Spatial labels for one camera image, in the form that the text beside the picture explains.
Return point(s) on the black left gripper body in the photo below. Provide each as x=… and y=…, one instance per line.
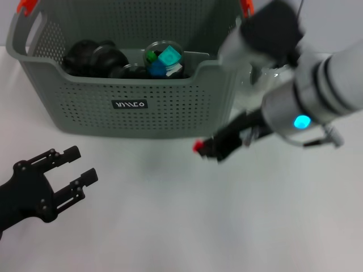
x=25, y=192

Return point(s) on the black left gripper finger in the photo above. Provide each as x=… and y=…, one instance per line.
x=71, y=154
x=85, y=178

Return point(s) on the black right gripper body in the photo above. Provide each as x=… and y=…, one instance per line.
x=241, y=133

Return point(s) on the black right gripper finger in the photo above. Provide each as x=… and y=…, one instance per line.
x=208, y=141
x=208, y=156

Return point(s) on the small red toy brick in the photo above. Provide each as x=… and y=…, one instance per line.
x=197, y=146

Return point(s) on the glass teacup black sleeve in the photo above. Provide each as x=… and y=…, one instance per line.
x=133, y=72
x=181, y=72
x=113, y=56

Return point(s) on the white toy brick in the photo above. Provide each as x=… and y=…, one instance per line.
x=174, y=71

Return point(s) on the blue square toy brick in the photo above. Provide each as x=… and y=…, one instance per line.
x=157, y=70

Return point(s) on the cyan square toy brick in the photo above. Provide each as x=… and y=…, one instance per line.
x=169, y=56

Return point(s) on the green toy brick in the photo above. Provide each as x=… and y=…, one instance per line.
x=151, y=56

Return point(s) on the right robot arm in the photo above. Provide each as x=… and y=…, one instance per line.
x=312, y=85

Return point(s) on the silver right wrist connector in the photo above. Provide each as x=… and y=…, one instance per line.
x=251, y=136

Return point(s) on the glass teapot black lid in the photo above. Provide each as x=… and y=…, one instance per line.
x=255, y=90

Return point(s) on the grey perforated plastic basket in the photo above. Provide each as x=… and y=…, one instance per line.
x=141, y=124

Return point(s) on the dark clay teapot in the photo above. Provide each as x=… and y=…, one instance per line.
x=79, y=56

